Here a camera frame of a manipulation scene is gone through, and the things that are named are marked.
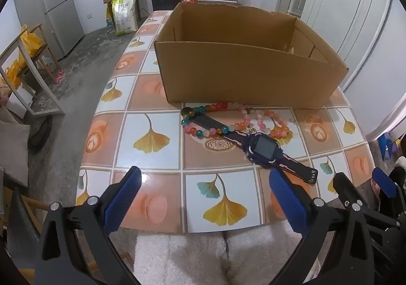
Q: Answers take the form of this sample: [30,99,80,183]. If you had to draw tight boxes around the blue packet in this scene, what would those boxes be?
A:
[379,133,398,159]

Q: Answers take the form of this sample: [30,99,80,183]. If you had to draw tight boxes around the pink orange bead bracelet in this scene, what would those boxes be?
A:
[243,108,291,139]

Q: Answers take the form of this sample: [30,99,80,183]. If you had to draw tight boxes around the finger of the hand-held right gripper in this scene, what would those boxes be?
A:
[333,172,400,229]
[372,167,406,209]

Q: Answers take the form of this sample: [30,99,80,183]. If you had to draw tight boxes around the yellow green rice sack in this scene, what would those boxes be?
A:
[111,0,139,36]

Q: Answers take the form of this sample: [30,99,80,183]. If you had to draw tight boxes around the wooden shelf rack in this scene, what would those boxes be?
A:
[0,23,66,117]

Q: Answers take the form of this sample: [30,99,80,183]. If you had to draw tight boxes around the cardboard box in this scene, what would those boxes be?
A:
[154,2,349,110]

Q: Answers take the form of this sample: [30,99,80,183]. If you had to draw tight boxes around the multicolour bead bracelet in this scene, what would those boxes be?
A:
[181,102,246,140]

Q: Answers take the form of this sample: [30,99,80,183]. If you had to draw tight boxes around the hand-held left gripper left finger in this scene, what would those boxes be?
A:
[34,165,142,285]

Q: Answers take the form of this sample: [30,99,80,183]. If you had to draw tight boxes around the purple smartwatch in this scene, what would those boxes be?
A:
[187,113,318,185]

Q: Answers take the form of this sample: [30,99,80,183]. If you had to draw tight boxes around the large yellow plastic bag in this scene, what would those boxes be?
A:
[19,25,43,60]

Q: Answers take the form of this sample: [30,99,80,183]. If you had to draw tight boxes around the beige cushion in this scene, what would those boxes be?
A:
[0,104,30,187]

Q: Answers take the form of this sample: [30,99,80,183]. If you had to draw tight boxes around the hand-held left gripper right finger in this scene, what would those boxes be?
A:
[268,168,378,285]

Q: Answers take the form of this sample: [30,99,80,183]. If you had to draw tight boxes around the small yellow plastic bag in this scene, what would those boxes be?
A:
[0,60,23,89]

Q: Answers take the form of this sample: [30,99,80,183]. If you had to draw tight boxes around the grey refrigerator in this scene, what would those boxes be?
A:
[14,0,86,59]

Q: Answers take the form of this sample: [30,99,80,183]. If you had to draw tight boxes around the white fleece trousers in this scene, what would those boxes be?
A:
[133,220,321,285]

